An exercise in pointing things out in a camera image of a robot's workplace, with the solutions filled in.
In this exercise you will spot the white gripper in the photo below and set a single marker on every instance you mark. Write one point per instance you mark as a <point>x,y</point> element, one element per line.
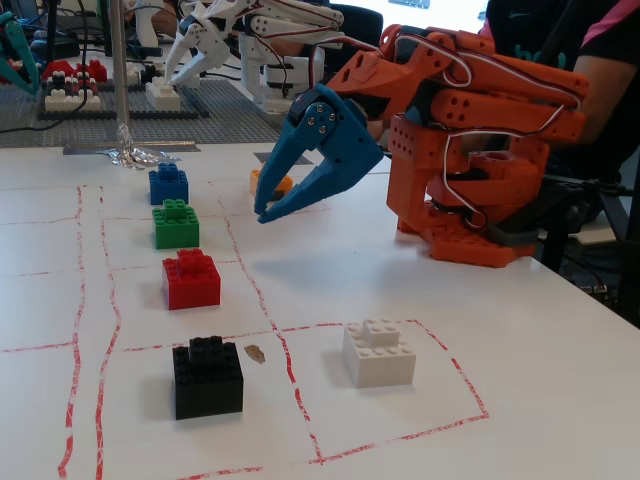
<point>196,41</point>

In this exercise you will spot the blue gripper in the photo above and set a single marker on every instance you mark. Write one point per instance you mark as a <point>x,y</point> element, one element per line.
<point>345,142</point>

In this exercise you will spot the orange toy brick block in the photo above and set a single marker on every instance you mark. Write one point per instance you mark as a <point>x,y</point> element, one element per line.
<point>284,184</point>

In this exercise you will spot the person's bare forearm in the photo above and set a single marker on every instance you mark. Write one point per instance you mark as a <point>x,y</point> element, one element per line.
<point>610,95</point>

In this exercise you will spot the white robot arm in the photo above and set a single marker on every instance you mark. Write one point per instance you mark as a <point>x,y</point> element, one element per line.
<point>270,40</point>

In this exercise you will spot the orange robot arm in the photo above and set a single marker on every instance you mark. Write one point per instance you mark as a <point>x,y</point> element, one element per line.
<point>500,95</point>

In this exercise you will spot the grey square tape marker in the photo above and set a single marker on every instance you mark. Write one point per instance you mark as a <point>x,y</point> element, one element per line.
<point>303,160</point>

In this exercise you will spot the white flat toy brick block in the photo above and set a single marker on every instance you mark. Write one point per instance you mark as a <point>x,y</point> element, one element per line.
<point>162,97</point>

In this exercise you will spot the blue toy brick block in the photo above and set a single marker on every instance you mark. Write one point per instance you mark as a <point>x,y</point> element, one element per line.
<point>169,187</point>

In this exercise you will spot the green toy brick block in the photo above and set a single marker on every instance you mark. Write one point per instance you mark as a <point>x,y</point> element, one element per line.
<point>176,227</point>

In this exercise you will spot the red toy brick block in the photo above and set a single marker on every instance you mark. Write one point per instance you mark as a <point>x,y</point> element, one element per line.
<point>192,285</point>

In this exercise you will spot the white stepped toy brick block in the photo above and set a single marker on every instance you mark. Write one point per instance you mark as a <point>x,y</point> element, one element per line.
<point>380,367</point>

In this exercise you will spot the black toy brick block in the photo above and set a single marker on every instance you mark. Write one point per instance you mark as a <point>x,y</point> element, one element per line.
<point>207,385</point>

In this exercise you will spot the white plastic robot part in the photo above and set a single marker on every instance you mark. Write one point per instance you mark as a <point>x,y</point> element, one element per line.
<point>150,25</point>

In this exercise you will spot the metal pole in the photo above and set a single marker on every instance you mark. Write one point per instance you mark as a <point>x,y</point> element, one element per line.
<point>120,60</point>

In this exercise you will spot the grey studded baseplate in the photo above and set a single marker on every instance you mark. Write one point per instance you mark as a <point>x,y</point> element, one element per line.
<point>225,125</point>

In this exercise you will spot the crumpled aluminium foil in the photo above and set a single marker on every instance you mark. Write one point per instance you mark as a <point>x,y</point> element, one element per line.
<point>142,159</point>

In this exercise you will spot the red toy brick pile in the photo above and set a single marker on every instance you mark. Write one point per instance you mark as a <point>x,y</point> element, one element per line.
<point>75,71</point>

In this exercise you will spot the white toy brick row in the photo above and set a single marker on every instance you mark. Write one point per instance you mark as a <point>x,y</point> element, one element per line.
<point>70,102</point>

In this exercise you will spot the grey tape strip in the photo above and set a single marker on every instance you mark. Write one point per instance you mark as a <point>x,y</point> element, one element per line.
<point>85,148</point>

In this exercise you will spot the black office chair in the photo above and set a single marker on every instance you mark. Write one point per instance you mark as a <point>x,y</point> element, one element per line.
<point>362,30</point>

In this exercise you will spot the small brown tape scrap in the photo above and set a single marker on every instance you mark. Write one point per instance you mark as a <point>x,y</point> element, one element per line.
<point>255,353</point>

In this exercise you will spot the black table clamp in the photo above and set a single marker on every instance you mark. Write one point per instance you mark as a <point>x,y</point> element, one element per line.
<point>560,210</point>

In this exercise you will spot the person in black shirt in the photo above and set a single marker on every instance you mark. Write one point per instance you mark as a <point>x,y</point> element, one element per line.
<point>540,30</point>

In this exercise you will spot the small circuit board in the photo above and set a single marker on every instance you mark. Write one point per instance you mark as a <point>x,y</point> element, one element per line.
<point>600,291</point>

